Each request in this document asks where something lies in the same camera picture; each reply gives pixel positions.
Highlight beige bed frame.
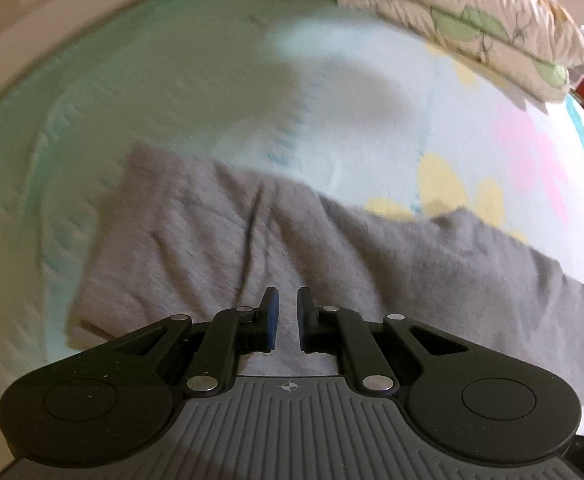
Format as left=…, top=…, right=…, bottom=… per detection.
left=0, top=0, right=323, bottom=128

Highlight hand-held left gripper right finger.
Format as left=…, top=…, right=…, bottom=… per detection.
left=297, top=287, right=473, bottom=395

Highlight grey pants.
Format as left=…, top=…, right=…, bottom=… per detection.
left=67, top=142, right=584, bottom=407

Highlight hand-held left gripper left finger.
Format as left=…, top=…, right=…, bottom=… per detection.
left=99, top=287, right=280, bottom=397

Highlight pastel printed bed sheet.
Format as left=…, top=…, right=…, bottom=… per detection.
left=0, top=0, right=584, bottom=467

